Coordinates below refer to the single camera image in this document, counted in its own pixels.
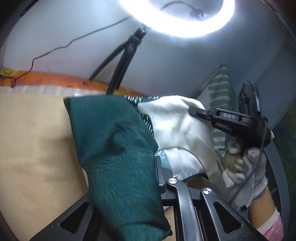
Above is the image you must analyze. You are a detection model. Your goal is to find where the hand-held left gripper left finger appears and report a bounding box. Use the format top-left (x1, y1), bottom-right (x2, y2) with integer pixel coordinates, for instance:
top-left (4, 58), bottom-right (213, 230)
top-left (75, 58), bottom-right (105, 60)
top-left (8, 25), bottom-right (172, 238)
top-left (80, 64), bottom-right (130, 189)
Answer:
top-left (29, 192), bottom-right (102, 241)

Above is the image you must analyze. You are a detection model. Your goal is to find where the orange patterned bed sheet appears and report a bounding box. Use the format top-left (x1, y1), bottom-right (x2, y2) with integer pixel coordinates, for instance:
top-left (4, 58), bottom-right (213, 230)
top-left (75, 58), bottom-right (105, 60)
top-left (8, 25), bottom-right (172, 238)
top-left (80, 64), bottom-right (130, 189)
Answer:
top-left (0, 67), bottom-right (149, 97)

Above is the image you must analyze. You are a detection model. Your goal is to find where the white ring light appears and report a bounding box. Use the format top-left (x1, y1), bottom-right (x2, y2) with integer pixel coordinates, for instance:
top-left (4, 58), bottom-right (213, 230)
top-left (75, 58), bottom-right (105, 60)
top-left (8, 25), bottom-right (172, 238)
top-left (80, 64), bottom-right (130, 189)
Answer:
top-left (119, 0), bottom-right (236, 39)

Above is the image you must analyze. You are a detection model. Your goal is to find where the black ring light tripod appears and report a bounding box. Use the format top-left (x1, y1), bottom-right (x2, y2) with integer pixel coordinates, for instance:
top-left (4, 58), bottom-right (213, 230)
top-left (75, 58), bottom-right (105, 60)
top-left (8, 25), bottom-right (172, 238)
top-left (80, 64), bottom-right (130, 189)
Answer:
top-left (89, 27), bottom-right (148, 95)

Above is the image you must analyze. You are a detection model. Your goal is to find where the beige blanket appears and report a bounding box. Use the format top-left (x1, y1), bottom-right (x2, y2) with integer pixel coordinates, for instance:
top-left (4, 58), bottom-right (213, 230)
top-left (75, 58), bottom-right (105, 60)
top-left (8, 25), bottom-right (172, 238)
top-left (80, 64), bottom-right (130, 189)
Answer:
top-left (0, 85), bottom-right (94, 241)

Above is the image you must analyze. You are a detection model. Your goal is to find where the green striped pillow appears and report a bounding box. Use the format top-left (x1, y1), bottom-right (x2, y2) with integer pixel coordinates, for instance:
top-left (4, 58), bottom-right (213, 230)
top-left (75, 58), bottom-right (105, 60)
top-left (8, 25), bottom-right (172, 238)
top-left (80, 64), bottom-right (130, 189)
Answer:
top-left (201, 63), bottom-right (237, 158)

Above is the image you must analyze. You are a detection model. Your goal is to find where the black ring light cable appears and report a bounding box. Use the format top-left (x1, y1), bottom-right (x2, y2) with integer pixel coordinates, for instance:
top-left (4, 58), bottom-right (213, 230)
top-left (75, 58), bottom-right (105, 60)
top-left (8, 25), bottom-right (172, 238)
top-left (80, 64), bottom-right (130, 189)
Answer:
top-left (0, 18), bottom-right (133, 88)

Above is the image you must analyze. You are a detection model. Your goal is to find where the person's right hand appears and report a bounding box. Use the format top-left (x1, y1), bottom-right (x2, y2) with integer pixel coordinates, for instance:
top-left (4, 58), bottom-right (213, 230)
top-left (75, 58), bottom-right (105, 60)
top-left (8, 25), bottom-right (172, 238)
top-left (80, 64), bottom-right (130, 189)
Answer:
top-left (222, 141), bottom-right (269, 200)

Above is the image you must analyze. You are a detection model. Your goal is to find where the person's right forearm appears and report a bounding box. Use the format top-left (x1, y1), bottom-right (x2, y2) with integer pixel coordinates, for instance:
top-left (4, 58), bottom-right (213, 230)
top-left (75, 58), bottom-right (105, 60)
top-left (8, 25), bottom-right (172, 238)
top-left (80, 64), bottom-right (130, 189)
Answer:
top-left (248, 186), bottom-right (285, 241)

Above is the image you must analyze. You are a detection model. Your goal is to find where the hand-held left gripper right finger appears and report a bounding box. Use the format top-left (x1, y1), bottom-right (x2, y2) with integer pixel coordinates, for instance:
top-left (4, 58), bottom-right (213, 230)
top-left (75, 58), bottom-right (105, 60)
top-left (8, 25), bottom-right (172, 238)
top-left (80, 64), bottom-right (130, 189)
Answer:
top-left (155, 156), bottom-right (267, 241)

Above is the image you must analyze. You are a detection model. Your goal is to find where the green and white printed t-shirt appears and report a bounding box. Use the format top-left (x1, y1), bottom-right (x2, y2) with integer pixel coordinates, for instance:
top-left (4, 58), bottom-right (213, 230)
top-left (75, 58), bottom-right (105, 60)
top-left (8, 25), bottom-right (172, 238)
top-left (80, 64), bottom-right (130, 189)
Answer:
top-left (63, 94), bottom-right (232, 241)

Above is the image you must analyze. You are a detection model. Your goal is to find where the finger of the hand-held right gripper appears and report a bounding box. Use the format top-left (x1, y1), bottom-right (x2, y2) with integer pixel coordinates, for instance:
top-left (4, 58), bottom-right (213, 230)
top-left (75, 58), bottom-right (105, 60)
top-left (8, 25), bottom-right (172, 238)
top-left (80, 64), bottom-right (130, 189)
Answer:
top-left (236, 81), bottom-right (261, 115)
top-left (188, 106), bottom-right (242, 121)

